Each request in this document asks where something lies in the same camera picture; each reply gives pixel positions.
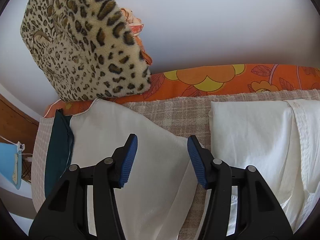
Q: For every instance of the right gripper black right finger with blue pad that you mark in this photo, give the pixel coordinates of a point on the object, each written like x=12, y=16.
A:
x=259, y=214

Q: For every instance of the pink plaid bed blanket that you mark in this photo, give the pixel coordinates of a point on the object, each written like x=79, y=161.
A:
x=180, y=116

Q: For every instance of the orange floral pillow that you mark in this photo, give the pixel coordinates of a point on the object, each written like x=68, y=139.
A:
x=136, y=26

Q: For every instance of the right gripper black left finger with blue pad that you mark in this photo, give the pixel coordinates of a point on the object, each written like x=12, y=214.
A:
x=82, y=205

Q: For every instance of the wooden door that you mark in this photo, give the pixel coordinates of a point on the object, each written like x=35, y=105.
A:
x=17, y=126

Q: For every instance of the orange floral bed sheet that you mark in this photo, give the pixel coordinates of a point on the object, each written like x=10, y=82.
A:
x=227, y=80

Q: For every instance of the white shirt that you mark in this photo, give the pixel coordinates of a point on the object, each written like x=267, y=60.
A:
x=280, y=139

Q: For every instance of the white and teal patterned garment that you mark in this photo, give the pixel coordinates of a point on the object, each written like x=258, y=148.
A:
x=156, y=199

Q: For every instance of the light blue chair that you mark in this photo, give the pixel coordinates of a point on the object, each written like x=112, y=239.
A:
x=11, y=162

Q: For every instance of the leopard print fur cushion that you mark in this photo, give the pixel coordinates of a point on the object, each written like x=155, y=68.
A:
x=85, y=48

